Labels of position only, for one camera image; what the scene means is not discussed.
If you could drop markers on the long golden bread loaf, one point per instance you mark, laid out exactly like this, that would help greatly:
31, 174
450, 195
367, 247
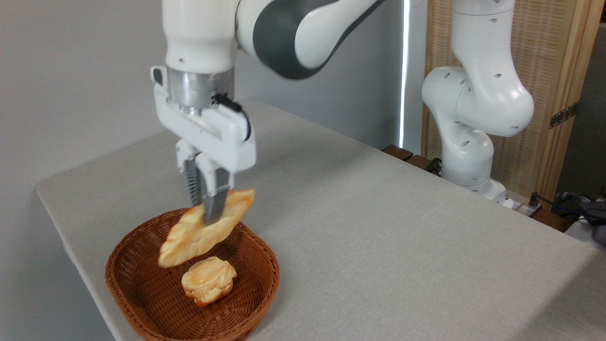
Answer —
189, 237

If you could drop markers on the dark brown wooden block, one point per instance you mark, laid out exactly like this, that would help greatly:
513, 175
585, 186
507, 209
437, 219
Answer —
397, 152
421, 163

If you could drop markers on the dark metal screen hinge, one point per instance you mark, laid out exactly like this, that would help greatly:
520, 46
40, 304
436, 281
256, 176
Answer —
563, 115

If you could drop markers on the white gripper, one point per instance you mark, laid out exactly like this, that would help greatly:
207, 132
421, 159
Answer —
222, 137

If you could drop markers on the round golden bread bun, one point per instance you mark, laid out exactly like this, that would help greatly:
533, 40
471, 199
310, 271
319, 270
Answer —
208, 282

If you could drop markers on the wooden rattan folding screen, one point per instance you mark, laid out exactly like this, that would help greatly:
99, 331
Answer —
554, 57

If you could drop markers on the grey tablecloth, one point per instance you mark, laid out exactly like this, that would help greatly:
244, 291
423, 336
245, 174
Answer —
378, 255

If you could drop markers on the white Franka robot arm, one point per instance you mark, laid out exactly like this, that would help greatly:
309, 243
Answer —
487, 94

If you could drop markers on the brown wicker basket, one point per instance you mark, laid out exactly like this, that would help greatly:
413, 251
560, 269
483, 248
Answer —
142, 284

